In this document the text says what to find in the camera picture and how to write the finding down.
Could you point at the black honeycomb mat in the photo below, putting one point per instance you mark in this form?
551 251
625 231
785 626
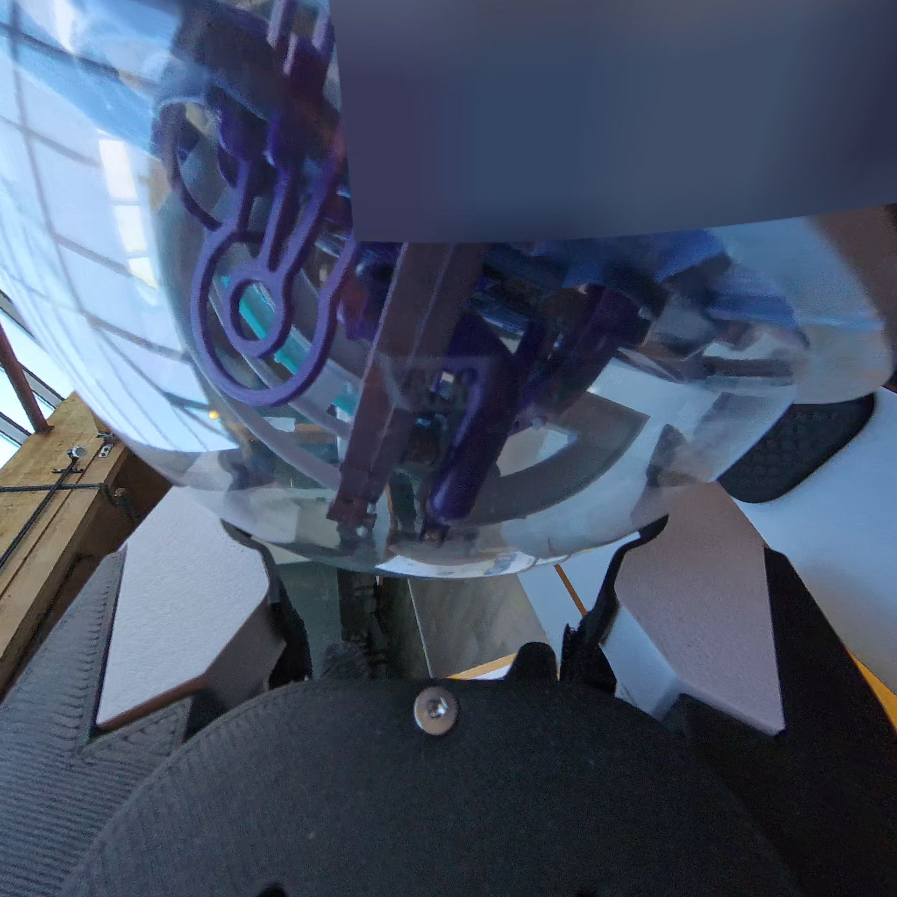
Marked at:
799 448

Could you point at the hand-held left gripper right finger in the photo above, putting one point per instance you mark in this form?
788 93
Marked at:
701 617

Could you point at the brown metal pole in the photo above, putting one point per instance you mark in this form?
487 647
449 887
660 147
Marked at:
24 382

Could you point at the transparent maze ball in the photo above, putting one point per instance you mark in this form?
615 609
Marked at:
280 329

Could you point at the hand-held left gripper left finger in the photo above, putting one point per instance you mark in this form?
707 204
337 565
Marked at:
175 602

